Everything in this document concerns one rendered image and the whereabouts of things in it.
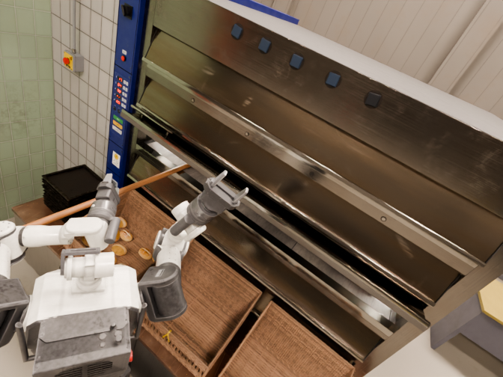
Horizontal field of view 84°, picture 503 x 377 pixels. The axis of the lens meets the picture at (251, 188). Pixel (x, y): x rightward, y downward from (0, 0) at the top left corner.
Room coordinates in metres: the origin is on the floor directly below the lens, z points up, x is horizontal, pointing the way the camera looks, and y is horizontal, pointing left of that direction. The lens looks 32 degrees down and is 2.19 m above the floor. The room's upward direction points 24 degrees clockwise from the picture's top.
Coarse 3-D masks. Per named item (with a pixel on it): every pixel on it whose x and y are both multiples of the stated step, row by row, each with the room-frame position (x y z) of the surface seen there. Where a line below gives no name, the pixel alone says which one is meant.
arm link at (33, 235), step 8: (16, 232) 0.52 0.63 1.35; (24, 232) 0.53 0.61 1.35; (32, 232) 0.54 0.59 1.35; (40, 232) 0.55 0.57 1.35; (48, 232) 0.56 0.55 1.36; (56, 232) 0.57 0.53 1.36; (8, 240) 0.49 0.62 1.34; (16, 240) 0.51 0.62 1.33; (24, 240) 0.52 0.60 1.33; (32, 240) 0.53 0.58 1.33; (40, 240) 0.54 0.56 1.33; (48, 240) 0.55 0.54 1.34; (56, 240) 0.56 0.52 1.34; (16, 248) 0.50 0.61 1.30; (24, 248) 0.52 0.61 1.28; (16, 256) 0.49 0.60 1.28
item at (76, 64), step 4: (64, 52) 1.66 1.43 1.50; (68, 52) 1.66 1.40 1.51; (76, 52) 1.71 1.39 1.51; (64, 56) 1.66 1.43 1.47; (68, 56) 1.65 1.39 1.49; (72, 56) 1.64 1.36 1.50; (76, 56) 1.66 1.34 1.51; (80, 56) 1.68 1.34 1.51; (72, 60) 1.64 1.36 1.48; (76, 60) 1.66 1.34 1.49; (80, 60) 1.68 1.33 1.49; (64, 64) 1.66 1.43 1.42; (68, 64) 1.65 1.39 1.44; (72, 64) 1.64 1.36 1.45; (76, 64) 1.66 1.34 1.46; (80, 64) 1.68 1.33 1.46; (72, 68) 1.64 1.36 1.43; (76, 68) 1.66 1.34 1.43; (80, 68) 1.68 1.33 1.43
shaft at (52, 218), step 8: (176, 168) 1.40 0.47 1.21; (184, 168) 1.46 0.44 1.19; (160, 176) 1.28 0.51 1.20; (136, 184) 1.12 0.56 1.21; (144, 184) 1.17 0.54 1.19; (120, 192) 1.03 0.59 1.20; (88, 200) 0.89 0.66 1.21; (72, 208) 0.81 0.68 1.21; (80, 208) 0.84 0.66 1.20; (48, 216) 0.73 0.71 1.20; (56, 216) 0.75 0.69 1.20; (64, 216) 0.77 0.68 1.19; (32, 224) 0.67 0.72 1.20; (40, 224) 0.69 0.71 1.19
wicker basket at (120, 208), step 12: (132, 192) 1.46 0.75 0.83; (120, 204) 1.40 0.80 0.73; (132, 204) 1.43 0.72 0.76; (144, 204) 1.41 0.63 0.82; (84, 216) 1.16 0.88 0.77; (120, 216) 1.41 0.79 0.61; (132, 216) 1.40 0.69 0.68; (144, 216) 1.39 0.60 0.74; (156, 216) 1.37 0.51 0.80; (168, 216) 1.36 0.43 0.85; (132, 228) 1.37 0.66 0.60; (144, 228) 1.36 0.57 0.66; (168, 228) 1.33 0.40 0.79; (120, 240) 1.24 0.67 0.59; (144, 240) 1.32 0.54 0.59; (132, 252) 1.19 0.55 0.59; (132, 264) 1.11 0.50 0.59; (144, 264) 1.15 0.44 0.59
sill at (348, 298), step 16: (144, 144) 1.55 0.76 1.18; (160, 160) 1.45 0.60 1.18; (176, 176) 1.40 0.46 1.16; (240, 224) 1.23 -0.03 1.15; (256, 224) 1.25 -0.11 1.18; (272, 240) 1.19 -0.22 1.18; (288, 256) 1.12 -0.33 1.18; (304, 272) 1.09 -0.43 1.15; (320, 272) 1.11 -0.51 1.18; (336, 288) 1.05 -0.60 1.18; (352, 304) 1.00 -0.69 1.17; (368, 320) 0.96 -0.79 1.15; (384, 320) 0.98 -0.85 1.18
